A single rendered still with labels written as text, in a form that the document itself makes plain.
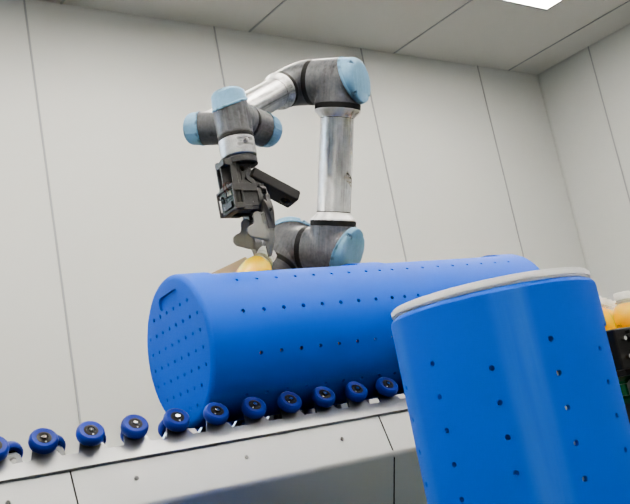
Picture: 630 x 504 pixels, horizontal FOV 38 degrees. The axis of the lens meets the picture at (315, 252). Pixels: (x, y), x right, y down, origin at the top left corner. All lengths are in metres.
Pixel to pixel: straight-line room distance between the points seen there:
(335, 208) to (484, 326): 1.16
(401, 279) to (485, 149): 4.95
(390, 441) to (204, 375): 0.38
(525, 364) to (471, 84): 5.87
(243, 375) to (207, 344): 0.09
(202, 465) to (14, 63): 3.62
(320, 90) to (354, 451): 0.97
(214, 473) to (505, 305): 0.63
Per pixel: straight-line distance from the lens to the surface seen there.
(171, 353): 1.73
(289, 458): 1.64
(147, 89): 5.20
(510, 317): 1.15
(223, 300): 1.63
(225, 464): 1.58
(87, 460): 1.50
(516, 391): 1.14
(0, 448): 1.47
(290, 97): 2.31
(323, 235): 2.25
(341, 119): 2.28
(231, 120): 1.89
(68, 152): 4.84
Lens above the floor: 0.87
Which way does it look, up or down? 12 degrees up
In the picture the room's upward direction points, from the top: 11 degrees counter-clockwise
